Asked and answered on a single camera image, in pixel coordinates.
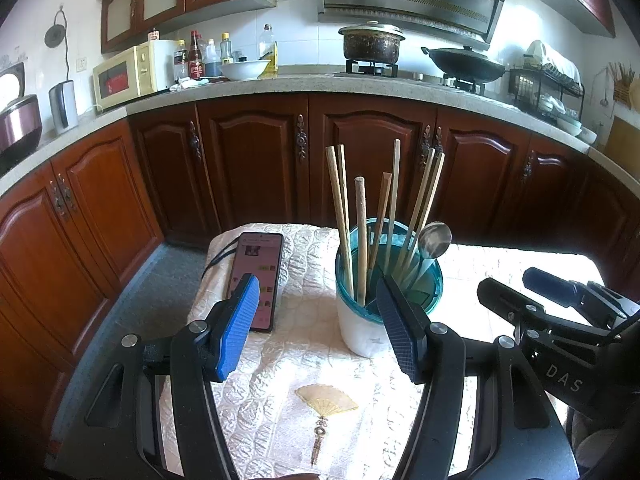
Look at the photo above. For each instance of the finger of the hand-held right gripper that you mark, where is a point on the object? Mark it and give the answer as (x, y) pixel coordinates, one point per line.
(550, 287)
(500, 297)

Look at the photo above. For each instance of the white utensil cup teal rim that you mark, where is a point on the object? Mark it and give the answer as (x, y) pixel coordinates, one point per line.
(360, 330)

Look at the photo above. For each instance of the thick pale wooden stick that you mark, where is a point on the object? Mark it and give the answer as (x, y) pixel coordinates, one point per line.
(361, 235)

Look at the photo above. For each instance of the dark round wall hanging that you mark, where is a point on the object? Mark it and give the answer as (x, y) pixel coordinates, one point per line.
(53, 36)

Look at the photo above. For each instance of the black smartphone pink screen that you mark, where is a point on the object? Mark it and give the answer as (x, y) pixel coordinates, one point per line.
(260, 260)

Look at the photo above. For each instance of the stone kitchen countertop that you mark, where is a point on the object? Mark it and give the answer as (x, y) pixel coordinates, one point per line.
(300, 82)

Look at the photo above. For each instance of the wooden base cabinet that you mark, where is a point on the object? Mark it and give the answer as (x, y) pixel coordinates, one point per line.
(250, 160)

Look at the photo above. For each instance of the yellow cap bottle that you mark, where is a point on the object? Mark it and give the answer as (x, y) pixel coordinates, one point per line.
(226, 50)

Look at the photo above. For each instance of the yellow oil bottle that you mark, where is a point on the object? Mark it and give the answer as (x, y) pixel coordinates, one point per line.
(268, 52)

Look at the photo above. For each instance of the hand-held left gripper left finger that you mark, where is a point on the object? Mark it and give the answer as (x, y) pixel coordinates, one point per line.
(240, 325)

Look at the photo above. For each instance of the clear plastic bottle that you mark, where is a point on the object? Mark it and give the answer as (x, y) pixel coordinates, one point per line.
(180, 62)

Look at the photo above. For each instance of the pink rice cooker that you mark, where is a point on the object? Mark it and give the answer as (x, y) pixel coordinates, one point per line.
(17, 120)

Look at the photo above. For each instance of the dark liquid bottle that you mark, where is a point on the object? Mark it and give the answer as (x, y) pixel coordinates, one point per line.
(212, 62)

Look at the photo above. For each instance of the wooden cutting board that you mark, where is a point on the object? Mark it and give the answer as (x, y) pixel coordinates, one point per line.
(625, 142)

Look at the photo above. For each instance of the black wok with lid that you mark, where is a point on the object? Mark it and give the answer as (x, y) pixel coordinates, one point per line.
(465, 67)

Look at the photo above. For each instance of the wicker chopstick basket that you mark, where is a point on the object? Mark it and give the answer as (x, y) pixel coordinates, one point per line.
(624, 91)

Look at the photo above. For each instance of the metal spoon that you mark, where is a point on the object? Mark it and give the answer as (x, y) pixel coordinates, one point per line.
(435, 240)

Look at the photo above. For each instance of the red label sauce bottle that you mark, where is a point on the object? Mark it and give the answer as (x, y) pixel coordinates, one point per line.
(196, 62)

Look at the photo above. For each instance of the white cloth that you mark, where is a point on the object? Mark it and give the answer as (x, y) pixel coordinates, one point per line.
(555, 60)

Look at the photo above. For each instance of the white wall socket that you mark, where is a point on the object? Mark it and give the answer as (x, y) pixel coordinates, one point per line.
(81, 64)

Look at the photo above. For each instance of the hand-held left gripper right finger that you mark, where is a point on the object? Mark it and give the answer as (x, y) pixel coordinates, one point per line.
(400, 330)

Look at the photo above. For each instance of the cream microwave oven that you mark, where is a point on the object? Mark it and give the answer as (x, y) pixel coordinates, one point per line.
(125, 75)

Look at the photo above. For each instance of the white quilted tablecloth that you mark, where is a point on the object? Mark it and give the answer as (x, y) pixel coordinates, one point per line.
(300, 360)

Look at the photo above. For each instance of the blackened cooking pot with lid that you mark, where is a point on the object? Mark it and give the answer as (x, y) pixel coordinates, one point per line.
(372, 45)

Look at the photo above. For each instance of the reddish brown wooden chopstick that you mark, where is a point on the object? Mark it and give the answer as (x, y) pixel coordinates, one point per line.
(381, 210)

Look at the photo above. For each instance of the white bowl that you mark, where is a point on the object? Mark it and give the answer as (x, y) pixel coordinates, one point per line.
(245, 70)

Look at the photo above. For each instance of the gas stove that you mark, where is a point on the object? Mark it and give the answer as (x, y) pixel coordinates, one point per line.
(370, 67)

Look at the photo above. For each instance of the grey white thermos jug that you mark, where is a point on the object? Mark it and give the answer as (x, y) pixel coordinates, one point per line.
(62, 107)

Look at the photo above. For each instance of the white rag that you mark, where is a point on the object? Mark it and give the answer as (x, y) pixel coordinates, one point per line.
(190, 84)

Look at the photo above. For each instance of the stack of white bowls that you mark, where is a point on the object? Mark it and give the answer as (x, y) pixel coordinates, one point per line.
(575, 127)

